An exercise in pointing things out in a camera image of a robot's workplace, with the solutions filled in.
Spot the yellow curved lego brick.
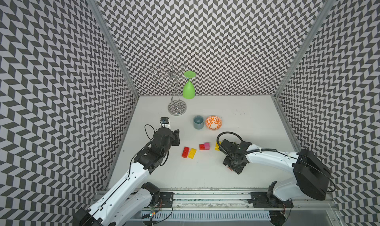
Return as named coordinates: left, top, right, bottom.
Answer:
left=215, top=142, right=221, bottom=151

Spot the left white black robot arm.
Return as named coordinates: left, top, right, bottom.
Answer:
left=73, top=127, right=180, bottom=226

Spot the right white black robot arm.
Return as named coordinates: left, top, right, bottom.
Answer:
left=218, top=140, right=331, bottom=201

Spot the red long lego brick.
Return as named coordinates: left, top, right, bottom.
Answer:
left=182, top=147, right=190, bottom=158

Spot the yellow long lego brick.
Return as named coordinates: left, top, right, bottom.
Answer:
left=188, top=148, right=197, bottom=159

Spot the grey blue ceramic cup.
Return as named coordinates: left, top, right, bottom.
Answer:
left=193, top=115, right=204, bottom=130

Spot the orange white patterned bowl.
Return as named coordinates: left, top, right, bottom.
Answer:
left=205, top=115, right=223, bottom=130

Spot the green plastic wine glass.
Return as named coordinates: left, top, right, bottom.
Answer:
left=183, top=71, right=196, bottom=99

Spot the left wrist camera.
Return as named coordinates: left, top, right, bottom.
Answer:
left=160, top=117, right=171, bottom=129

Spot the chrome wire glass rack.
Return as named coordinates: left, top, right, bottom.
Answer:
left=150, top=61, right=187, bottom=116

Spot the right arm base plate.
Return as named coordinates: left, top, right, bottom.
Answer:
left=248, top=192, right=294, bottom=209

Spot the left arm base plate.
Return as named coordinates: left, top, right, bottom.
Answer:
left=144, top=191, right=174, bottom=209

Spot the aluminium front rail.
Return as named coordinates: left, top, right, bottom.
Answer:
left=160, top=188, right=338, bottom=211

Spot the white slotted cable duct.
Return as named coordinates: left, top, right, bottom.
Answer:
left=131, top=210, right=271, bottom=222

